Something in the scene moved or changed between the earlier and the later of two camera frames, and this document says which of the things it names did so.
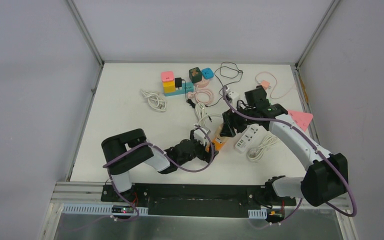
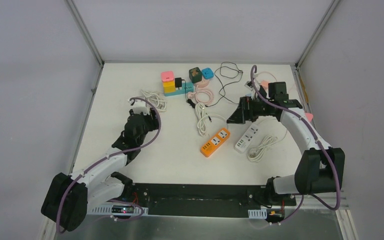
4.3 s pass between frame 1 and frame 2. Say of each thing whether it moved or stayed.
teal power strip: stayed
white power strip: stayed
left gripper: moved
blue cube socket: stayed
